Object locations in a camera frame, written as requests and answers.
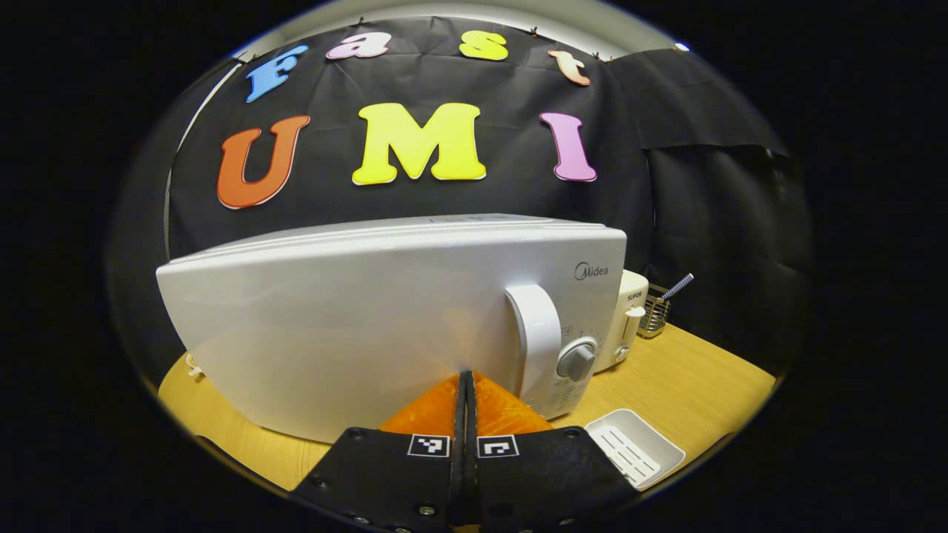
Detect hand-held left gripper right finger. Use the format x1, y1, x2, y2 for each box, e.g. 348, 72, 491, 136
467, 370, 644, 533

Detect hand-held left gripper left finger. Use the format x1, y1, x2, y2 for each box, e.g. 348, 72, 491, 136
287, 372, 466, 533

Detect white microwave oven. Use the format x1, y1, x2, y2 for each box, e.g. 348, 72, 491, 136
156, 213, 629, 445

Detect white rectangular dish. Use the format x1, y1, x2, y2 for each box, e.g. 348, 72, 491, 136
584, 409, 687, 492

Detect white toaster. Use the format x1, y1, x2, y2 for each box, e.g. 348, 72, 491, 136
592, 269, 651, 375

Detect black backdrop cloth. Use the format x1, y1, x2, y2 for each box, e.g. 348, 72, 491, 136
107, 16, 812, 386

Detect wire utensil holder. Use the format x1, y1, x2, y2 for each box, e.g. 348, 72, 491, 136
638, 285, 671, 340

